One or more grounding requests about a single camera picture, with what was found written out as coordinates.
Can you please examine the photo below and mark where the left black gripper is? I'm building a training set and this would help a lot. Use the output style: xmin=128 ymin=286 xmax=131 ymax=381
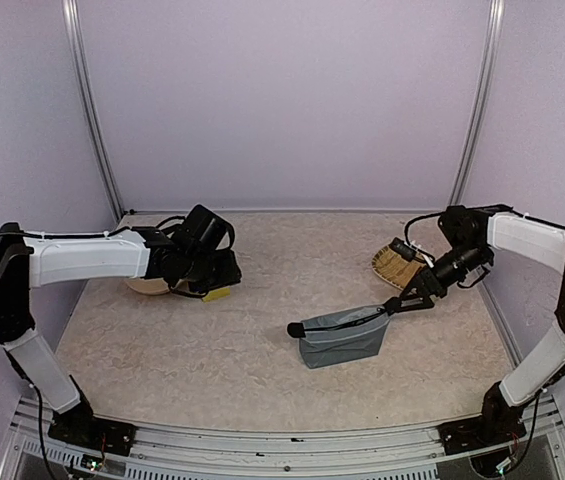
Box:
xmin=183 ymin=247 xmax=242 ymax=294

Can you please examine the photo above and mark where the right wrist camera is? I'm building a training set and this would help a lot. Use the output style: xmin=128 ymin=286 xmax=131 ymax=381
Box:
xmin=389 ymin=237 xmax=435 ymax=266

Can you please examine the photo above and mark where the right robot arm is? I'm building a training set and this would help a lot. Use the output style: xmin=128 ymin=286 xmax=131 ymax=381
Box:
xmin=383 ymin=204 xmax=565 ymax=444

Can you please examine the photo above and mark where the beige round plate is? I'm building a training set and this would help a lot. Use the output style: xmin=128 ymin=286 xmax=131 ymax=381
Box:
xmin=124 ymin=278 xmax=170 ymax=296

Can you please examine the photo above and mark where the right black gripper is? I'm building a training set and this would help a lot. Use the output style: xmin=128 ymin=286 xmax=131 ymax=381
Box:
xmin=394 ymin=242 xmax=489 ymax=312

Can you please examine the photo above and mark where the right aluminium frame post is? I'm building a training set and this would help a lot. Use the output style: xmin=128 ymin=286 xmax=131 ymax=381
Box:
xmin=448 ymin=0 xmax=505 ymax=205

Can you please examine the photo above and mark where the grey zip pouch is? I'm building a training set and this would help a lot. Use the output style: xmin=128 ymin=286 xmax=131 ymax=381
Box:
xmin=286 ymin=305 xmax=390 ymax=369

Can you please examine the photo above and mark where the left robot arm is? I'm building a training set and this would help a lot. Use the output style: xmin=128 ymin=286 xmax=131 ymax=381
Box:
xmin=0 ymin=204 xmax=242 ymax=445

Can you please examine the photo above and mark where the aluminium frame post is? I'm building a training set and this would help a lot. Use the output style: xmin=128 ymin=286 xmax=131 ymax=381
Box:
xmin=448 ymin=0 xmax=505 ymax=205
xmin=62 ymin=0 xmax=125 ymax=221

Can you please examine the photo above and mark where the yellow sponge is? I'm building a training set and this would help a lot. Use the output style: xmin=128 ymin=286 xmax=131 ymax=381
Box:
xmin=201 ymin=287 xmax=231 ymax=303

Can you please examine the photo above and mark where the aluminium front rail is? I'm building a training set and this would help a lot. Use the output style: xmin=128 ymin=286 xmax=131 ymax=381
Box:
xmin=0 ymin=404 xmax=565 ymax=480

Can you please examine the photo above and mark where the woven bamboo tray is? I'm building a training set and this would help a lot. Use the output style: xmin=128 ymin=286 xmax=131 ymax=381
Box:
xmin=371 ymin=245 xmax=427 ymax=291

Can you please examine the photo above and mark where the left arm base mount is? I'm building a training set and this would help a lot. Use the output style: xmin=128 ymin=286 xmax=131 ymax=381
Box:
xmin=48 ymin=377 xmax=137 ymax=457

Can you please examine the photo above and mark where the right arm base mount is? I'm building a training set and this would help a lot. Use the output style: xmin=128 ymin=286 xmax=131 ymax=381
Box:
xmin=436 ymin=383 xmax=529 ymax=455

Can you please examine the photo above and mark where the left aluminium frame post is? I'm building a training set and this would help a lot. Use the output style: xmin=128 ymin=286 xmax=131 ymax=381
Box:
xmin=62 ymin=0 xmax=125 ymax=221

